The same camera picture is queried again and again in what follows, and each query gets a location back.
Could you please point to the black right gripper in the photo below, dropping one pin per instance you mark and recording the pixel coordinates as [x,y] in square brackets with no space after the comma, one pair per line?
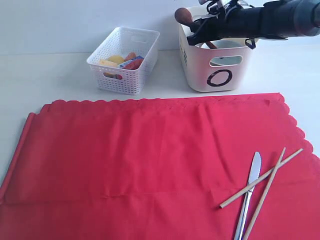
[235,23]

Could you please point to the brown wooden spoon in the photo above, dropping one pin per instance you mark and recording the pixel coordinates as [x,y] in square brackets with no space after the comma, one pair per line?
[183,16]

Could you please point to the pale green ceramic bowl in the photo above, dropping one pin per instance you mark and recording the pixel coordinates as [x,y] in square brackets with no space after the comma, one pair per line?
[228,53]

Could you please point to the red sausage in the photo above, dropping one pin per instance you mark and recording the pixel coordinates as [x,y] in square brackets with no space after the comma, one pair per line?
[133,65]

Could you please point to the blue white milk carton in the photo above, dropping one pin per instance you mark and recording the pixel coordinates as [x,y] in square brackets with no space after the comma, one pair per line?
[126,62]

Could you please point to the yellow lemon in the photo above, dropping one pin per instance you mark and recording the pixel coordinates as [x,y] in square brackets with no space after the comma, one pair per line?
[116,59]

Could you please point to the yellow cheese wedge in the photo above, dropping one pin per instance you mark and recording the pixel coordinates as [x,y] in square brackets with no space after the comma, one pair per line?
[107,63]

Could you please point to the cream plastic bin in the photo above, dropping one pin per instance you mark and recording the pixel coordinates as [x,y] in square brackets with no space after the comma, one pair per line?
[204,78]

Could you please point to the white perforated plastic basket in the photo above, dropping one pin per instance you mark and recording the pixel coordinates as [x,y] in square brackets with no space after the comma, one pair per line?
[121,41]

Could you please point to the red scalloped table cloth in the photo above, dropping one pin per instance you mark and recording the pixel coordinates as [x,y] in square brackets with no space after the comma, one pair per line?
[158,169]

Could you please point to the silver table knife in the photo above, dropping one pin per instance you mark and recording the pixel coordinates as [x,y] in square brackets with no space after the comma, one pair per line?
[253,175]

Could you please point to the left wooden chopstick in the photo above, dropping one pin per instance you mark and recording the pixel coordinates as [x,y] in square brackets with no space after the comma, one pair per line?
[258,180]

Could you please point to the wooden chopstick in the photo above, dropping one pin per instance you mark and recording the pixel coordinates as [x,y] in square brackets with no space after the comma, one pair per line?
[263,196]
[258,180]

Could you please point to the right wooden chopstick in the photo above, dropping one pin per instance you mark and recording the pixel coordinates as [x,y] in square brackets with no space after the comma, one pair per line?
[263,196]

